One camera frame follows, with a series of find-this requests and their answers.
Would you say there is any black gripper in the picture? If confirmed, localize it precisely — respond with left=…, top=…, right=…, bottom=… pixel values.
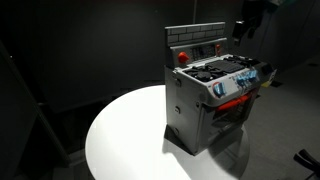
left=232, top=10, right=264, bottom=45

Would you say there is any grey toy stove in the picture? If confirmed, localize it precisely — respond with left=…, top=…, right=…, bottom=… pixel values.
left=165, top=22, right=276, bottom=155

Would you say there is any black object on floor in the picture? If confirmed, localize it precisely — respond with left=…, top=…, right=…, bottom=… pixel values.
left=293, top=149, right=320, bottom=177

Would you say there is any round white table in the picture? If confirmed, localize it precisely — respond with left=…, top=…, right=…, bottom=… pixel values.
left=85, top=85, right=250, bottom=180

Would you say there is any orange oven door handle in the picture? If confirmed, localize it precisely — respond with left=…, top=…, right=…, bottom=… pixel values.
left=216, top=94, right=251, bottom=111

